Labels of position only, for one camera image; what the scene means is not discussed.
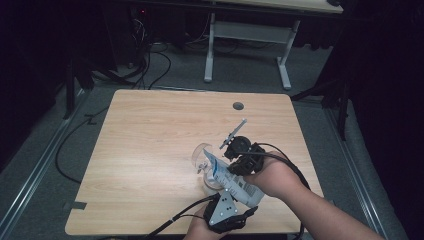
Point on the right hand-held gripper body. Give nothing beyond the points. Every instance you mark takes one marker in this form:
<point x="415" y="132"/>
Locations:
<point x="248" y="160"/>

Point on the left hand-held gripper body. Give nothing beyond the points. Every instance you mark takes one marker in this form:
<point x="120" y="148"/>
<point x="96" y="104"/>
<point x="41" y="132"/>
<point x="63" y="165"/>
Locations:
<point x="223" y="210"/>

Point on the white blue plastic bag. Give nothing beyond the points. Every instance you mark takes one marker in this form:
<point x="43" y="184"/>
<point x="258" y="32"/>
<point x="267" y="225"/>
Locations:
<point x="233" y="186"/>

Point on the clear glass jar hinged lid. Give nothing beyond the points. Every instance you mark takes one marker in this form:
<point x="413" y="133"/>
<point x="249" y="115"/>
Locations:
<point x="200" y="156"/>

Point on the person's left hand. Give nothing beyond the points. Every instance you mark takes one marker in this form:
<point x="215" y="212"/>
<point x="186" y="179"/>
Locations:
<point x="200" y="230"/>

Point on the person's right hand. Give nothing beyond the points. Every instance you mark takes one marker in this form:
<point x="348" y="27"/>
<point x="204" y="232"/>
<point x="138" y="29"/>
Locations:
<point x="276" y="176"/>

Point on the dark round table grommet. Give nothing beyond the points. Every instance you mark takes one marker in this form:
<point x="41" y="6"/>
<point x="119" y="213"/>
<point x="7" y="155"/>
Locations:
<point x="238" y="106"/>

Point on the black metal stand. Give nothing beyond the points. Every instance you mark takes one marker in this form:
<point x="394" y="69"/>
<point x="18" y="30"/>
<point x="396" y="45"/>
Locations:
<point x="70" y="93"/>
<point x="343" y="113"/>

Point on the grey tape strip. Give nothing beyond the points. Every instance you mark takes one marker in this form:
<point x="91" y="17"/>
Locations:
<point x="76" y="205"/>

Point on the dark computer tower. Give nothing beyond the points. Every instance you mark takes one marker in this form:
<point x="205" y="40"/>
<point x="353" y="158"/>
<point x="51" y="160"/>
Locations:
<point x="133" y="33"/>

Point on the metal floor rail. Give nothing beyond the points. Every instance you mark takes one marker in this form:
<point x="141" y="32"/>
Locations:
<point x="36" y="170"/>
<point x="358" y="183"/>

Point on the white metal frame desk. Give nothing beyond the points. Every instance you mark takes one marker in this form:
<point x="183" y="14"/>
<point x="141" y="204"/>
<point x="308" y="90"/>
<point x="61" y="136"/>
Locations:
<point x="248" y="33"/>

